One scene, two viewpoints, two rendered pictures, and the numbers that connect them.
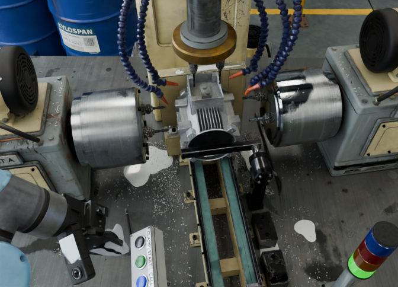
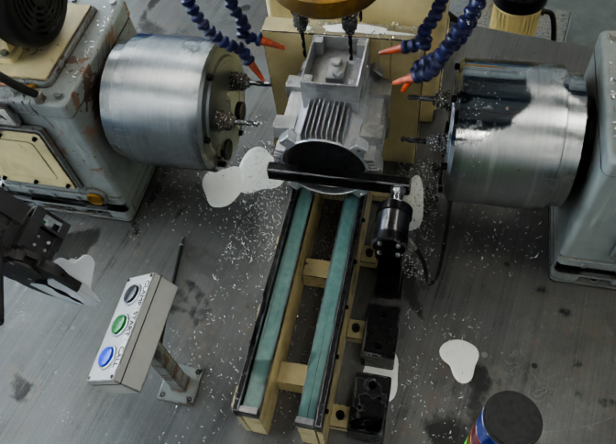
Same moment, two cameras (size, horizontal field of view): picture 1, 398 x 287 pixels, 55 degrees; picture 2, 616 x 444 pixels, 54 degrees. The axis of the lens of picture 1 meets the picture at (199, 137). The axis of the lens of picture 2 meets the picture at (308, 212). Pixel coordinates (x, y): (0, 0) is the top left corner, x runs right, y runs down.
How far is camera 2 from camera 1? 0.34 m
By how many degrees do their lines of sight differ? 16
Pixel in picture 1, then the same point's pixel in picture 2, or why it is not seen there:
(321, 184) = (523, 288)
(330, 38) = not seen: outside the picture
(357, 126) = (603, 197)
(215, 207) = (314, 274)
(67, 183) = (93, 173)
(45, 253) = not seen: hidden behind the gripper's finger
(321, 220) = (496, 352)
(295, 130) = (475, 177)
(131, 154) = (184, 150)
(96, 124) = (135, 88)
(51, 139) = (57, 96)
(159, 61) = not seen: hidden behind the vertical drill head
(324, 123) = (535, 177)
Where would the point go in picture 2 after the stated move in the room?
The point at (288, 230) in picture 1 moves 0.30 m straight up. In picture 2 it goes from (428, 349) to (444, 273)
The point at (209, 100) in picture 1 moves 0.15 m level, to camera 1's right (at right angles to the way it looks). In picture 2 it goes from (331, 87) to (419, 103)
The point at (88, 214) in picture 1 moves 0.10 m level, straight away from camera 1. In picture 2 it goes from (25, 227) to (27, 167)
